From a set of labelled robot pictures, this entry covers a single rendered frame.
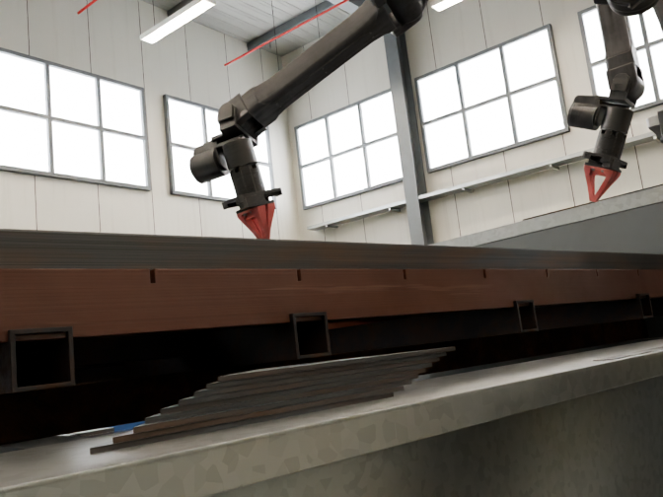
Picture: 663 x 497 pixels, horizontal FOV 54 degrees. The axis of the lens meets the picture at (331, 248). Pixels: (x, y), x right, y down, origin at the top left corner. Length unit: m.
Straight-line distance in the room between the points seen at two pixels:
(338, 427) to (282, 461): 0.06
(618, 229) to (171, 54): 11.29
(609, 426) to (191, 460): 0.87
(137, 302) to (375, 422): 0.25
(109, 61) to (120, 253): 11.12
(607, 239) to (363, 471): 1.31
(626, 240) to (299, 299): 1.28
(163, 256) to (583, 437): 0.71
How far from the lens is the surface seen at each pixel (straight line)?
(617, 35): 1.59
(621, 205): 1.90
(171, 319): 0.65
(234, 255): 0.75
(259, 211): 1.21
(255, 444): 0.45
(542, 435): 1.02
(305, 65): 1.26
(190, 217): 11.77
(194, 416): 0.51
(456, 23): 12.48
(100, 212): 10.73
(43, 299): 0.61
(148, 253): 0.70
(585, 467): 1.12
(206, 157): 1.27
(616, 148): 1.53
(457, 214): 11.63
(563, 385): 0.75
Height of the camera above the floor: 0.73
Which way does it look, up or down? 9 degrees up
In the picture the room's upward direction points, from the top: 7 degrees counter-clockwise
